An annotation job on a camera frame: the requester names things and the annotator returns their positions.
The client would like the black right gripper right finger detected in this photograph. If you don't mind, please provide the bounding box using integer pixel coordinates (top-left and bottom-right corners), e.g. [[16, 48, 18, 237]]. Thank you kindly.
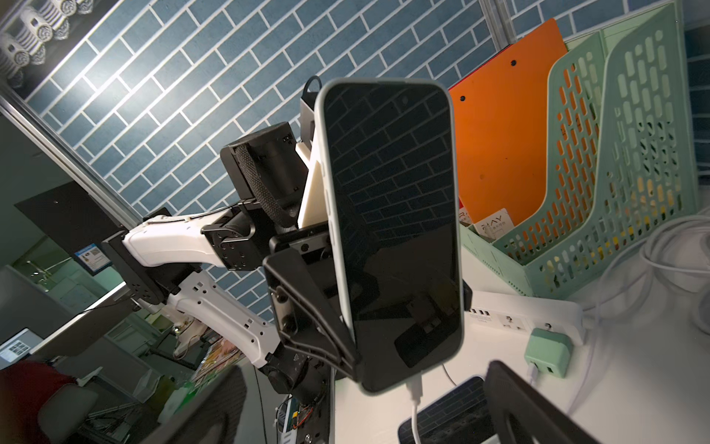
[[484, 360, 597, 444]]

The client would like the white charging cable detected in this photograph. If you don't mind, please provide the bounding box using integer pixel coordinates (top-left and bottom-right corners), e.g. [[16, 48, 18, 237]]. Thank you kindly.
[[404, 374, 425, 444]]

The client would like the black phone light case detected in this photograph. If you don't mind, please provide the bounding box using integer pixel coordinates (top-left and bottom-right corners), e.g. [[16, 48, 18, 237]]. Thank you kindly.
[[315, 79, 464, 394]]

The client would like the mint green file rack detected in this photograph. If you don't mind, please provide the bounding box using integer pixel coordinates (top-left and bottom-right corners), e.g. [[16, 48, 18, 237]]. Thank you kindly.
[[460, 1, 699, 299]]

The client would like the green USB charger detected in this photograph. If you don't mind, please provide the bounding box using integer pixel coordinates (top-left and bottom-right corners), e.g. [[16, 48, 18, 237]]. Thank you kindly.
[[524, 329, 574, 379]]

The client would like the orange file folder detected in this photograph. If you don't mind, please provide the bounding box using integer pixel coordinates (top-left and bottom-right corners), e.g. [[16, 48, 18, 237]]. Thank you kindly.
[[449, 20, 568, 225]]

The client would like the white power strip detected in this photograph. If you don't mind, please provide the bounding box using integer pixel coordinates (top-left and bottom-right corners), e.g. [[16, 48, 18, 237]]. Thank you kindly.
[[467, 290, 586, 346]]

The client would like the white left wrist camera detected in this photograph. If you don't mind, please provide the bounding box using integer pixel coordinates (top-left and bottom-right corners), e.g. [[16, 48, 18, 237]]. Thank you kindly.
[[296, 75, 328, 229]]

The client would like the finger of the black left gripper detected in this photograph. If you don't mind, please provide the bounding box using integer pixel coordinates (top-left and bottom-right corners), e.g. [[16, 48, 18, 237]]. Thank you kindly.
[[264, 249, 361, 381]]

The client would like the grey coiled power cord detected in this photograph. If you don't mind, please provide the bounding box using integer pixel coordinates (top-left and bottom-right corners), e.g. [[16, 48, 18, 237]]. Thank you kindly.
[[581, 213, 710, 337]]

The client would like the black phone left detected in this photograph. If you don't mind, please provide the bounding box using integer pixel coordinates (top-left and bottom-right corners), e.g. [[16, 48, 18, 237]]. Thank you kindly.
[[417, 377, 496, 444]]

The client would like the red file folder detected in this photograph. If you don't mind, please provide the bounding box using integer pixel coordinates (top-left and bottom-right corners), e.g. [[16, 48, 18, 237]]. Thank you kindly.
[[449, 86, 473, 227]]

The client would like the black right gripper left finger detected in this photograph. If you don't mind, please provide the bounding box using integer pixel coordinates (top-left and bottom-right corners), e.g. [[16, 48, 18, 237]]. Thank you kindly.
[[142, 366, 248, 444]]

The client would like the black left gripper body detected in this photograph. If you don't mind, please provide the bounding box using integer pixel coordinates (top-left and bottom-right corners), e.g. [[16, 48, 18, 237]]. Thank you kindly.
[[201, 205, 333, 289]]

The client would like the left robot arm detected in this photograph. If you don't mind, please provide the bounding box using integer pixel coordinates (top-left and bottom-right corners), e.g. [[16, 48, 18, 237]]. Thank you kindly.
[[104, 123, 361, 405]]

